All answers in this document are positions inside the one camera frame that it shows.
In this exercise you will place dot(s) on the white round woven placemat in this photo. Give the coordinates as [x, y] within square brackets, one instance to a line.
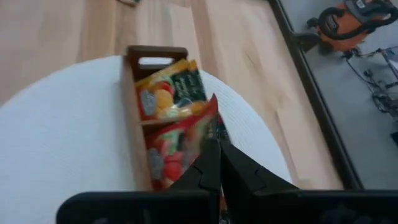
[62, 140]

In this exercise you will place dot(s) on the yellow tea packet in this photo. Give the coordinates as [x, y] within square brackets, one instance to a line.
[161, 99]

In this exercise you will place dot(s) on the grey metal stand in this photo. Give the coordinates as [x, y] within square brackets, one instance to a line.
[384, 93]

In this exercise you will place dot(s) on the red strawberry tea packet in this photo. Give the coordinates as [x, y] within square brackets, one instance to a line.
[174, 146]

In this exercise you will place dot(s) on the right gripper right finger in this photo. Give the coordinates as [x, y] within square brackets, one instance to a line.
[280, 205]

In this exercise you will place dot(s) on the orange black shop vacuum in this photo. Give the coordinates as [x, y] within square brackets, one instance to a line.
[345, 28]

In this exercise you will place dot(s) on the wooden tea organizer box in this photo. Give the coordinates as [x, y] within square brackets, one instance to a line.
[136, 133]

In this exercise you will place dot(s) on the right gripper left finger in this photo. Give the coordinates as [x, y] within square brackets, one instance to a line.
[140, 208]

